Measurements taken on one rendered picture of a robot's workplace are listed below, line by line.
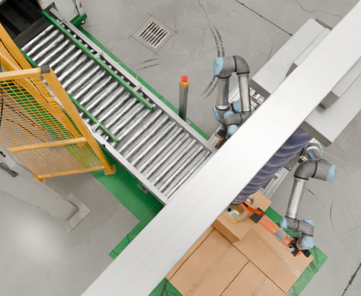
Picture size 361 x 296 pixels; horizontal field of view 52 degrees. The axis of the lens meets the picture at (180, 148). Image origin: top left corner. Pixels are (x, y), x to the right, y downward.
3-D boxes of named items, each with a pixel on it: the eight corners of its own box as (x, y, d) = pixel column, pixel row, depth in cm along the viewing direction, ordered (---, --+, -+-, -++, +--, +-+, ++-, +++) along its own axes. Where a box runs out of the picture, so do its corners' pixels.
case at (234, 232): (181, 197, 332) (183, 188, 294) (210, 166, 342) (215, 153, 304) (233, 243, 321) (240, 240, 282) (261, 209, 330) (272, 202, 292)
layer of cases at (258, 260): (139, 249, 356) (134, 247, 318) (207, 177, 380) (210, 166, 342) (233, 342, 332) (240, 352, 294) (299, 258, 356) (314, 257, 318)
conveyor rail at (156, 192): (7, 58, 390) (-1, 48, 372) (11, 55, 392) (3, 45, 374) (164, 207, 344) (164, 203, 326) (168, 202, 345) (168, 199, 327)
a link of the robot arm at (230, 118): (237, 113, 273) (240, 127, 270) (222, 115, 273) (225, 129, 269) (239, 108, 266) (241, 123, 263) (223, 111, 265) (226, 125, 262)
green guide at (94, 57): (43, 17, 390) (40, 11, 381) (51, 11, 392) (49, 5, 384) (151, 111, 357) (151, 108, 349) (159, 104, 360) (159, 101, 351)
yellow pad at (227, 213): (201, 194, 293) (202, 193, 289) (210, 185, 296) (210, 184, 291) (234, 224, 286) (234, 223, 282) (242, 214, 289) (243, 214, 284)
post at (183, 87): (177, 123, 414) (179, 80, 319) (181, 119, 415) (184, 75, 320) (181, 127, 412) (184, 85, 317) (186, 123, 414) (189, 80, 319)
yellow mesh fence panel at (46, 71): (34, 185, 389) (-114, 97, 190) (33, 176, 392) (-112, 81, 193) (116, 173, 394) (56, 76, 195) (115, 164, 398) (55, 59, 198)
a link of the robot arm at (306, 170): (299, 157, 234) (281, 229, 240) (317, 161, 234) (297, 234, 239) (295, 155, 246) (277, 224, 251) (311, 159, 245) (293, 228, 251)
